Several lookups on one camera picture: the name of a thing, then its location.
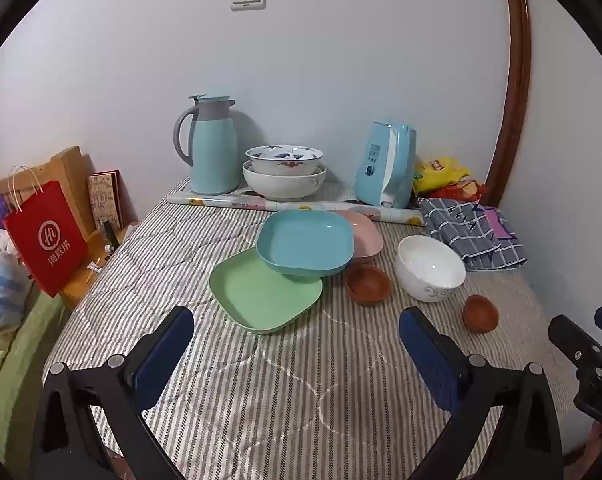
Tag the small brown wooden bowl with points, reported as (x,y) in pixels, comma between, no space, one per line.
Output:
(367,285)
(480,312)

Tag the yellow chips bag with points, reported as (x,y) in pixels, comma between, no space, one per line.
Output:
(438,172)

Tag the blue striped pillow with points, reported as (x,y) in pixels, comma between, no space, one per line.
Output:
(1,282)

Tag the wooden bedside stand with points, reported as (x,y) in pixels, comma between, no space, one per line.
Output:
(93,267)

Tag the brown wooden door frame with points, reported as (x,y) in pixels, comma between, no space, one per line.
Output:
(517,85)

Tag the grey striped quilt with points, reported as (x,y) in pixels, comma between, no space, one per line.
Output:
(281,385)

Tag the patterned book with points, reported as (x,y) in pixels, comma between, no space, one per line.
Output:
(106,200)

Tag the green bed sheet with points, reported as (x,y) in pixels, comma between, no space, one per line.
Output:
(26,360)

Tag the fruit print table mat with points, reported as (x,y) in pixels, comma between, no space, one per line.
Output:
(301,204)

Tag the blue square plate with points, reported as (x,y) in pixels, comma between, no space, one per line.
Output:
(306,240)

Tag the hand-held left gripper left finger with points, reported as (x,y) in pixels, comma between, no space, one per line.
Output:
(163,360)

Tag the light blue electric kettle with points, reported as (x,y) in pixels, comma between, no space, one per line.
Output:
(383,170)

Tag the white ceramic bowl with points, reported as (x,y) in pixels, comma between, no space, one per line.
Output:
(430,267)

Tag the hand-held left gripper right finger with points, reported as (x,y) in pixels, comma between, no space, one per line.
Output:
(428,360)

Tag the small dark bottle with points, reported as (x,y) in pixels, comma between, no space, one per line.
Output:
(112,235)

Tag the red paper bag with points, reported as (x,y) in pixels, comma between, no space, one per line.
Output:
(46,247)

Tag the green square plate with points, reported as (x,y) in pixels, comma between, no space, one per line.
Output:
(261,295)

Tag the large white bowl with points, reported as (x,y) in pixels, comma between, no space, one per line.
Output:
(283,182)

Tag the light blue thermos jug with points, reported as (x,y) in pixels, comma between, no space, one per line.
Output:
(211,155)

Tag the red snack bag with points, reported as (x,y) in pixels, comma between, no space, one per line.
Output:
(458,191)

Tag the pink square plate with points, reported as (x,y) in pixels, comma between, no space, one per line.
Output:
(367,235)

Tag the wooden chair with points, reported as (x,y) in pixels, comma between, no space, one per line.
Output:
(68,175)

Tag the grey checked cloth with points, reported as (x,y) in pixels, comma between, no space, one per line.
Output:
(473,235)

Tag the blue floral patterned bowl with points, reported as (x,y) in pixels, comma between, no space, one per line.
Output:
(284,156)

